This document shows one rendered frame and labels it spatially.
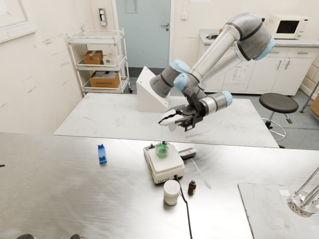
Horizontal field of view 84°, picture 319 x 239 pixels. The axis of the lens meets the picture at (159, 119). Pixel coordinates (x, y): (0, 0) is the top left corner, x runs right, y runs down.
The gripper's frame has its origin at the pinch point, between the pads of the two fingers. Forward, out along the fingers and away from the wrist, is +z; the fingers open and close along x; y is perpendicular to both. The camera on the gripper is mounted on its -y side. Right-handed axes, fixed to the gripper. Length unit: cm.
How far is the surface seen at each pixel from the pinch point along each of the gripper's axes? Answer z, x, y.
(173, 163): -0.7, -7.2, 17.2
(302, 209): -16.8, -43.6, 9.2
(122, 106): -4, 56, 26
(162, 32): -156, 242, 31
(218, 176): -17.2, -17.7, 26.3
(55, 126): 50, 172, 101
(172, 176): 0.9, -8.8, 22.9
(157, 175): 6.7, -7.2, 19.2
